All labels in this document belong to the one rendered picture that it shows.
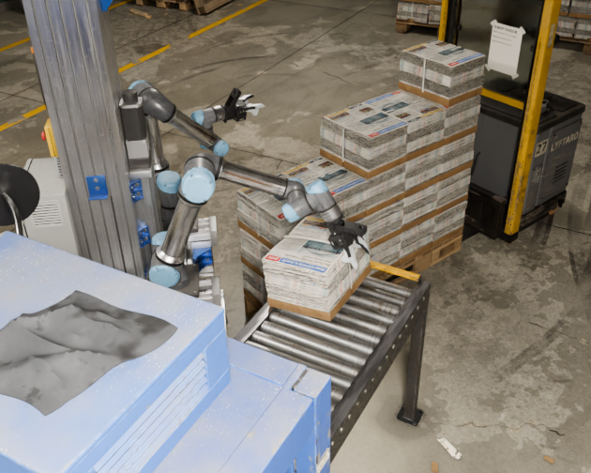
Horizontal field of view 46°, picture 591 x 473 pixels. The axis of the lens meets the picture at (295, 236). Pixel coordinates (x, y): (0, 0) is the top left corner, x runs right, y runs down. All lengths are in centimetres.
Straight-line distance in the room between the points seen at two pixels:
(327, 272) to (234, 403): 122
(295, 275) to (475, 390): 138
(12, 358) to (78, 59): 157
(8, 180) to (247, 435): 88
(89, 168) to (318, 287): 102
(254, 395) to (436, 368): 238
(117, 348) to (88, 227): 177
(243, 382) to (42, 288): 45
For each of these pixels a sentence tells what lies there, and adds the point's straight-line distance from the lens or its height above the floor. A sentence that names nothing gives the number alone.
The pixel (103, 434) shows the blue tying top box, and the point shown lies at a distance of 118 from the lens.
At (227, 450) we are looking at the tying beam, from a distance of 138.
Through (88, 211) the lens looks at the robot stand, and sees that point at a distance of 299.
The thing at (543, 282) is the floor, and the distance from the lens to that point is 449.
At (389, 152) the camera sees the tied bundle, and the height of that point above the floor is 94.
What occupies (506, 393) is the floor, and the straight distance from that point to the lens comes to 371.
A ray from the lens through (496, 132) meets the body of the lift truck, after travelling 468.
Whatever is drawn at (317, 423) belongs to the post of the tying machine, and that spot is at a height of 147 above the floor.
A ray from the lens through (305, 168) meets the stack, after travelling 376.
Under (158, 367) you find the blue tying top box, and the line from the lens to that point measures 125.
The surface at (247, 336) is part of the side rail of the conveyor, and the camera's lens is 271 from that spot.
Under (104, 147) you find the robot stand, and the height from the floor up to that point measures 140.
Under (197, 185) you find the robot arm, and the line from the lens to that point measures 251.
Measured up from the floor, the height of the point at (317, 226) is 104.
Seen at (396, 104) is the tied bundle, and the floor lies 106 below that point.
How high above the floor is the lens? 261
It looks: 34 degrees down
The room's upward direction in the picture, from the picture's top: 1 degrees counter-clockwise
